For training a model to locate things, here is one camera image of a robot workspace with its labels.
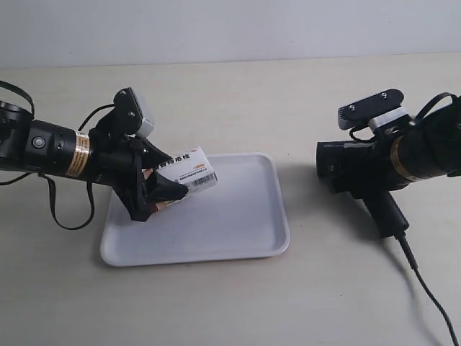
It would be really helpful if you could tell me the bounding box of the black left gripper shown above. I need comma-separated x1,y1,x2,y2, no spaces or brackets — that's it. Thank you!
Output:
88,119,189,221

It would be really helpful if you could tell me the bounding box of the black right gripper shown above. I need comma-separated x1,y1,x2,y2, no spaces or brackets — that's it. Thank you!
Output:
367,124,407,191

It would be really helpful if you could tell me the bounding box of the black handheld barcode scanner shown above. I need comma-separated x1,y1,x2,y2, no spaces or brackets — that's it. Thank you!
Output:
315,141,409,239

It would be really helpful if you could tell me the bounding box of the white medicine box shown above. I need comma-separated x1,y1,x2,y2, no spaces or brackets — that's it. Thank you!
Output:
143,147,218,213

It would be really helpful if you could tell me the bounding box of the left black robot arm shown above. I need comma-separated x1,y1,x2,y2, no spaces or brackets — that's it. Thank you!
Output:
1,102,189,221

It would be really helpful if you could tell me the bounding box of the white plastic tray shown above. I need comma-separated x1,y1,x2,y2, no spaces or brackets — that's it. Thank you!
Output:
99,153,290,267

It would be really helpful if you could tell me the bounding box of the black scanner cable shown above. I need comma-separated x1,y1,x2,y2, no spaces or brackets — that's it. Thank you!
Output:
395,233,460,346

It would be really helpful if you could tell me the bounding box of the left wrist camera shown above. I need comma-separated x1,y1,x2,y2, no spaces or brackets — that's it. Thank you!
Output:
113,87,155,138

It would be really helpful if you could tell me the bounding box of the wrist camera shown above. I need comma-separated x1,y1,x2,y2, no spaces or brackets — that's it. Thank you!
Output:
113,87,155,138
338,89,404,130

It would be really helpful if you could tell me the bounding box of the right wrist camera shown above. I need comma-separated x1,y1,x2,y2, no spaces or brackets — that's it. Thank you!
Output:
338,89,404,130

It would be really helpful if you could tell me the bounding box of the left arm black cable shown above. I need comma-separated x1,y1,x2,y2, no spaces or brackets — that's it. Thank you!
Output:
0,80,120,230

